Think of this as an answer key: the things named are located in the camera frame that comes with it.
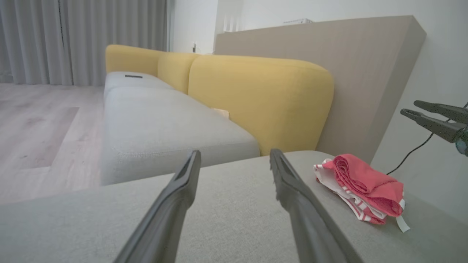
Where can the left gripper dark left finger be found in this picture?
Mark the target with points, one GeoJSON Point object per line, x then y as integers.
{"type": "Point", "coordinates": [164, 226]}

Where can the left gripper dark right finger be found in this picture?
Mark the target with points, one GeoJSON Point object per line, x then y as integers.
{"type": "Point", "coordinates": [314, 233]}

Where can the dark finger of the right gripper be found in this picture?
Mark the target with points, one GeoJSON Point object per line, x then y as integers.
{"type": "Point", "coordinates": [438, 128]}
{"type": "Point", "coordinates": [453, 112]}

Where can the red basketball shorts white stripe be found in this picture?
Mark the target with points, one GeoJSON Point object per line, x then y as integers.
{"type": "Point", "coordinates": [343, 193]}

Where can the red basketball jersey white trim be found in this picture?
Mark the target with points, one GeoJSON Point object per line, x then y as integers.
{"type": "Point", "coordinates": [369, 182]}

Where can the grey sofa seat cushion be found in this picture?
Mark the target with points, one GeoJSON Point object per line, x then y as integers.
{"type": "Point", "coordinates": [164, 135]}

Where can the beige wooden panel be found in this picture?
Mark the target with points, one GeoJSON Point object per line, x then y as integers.
{"type": "Point", "coordinates": [365, 73]}

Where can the large yellow sofa back cushion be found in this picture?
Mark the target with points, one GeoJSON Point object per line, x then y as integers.
{"type": "Point", "coordinates": [270, 98]}

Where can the grey sofa seat with remote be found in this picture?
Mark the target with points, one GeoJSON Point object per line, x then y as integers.
{"type": "Point", "coordinates": [120, 82]}

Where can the black remote control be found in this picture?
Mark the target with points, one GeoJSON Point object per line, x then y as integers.
{"type": "Point", "coordinates": [133, 76]}

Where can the grey curtain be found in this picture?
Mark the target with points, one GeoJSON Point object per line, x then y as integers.
{"type": "Point", "coordinates": [73, 40]}

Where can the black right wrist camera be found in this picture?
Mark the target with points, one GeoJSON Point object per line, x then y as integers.
{"type": "Point", "coordinates": [462, 144]}

